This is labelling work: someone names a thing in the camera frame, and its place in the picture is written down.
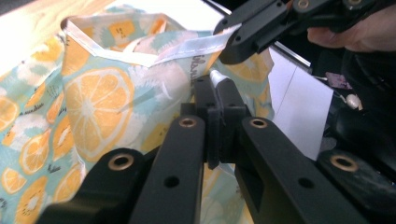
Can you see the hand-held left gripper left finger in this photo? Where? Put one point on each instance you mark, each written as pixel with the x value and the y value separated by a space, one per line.
pixel 207 96

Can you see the metal floor rail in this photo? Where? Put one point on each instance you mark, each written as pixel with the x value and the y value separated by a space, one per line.
pixel 292 54

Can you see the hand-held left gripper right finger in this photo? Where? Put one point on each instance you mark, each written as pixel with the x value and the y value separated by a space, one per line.
pixel 232 105

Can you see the orange print cloth bag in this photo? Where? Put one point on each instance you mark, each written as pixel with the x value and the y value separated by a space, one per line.
pixel 93 102

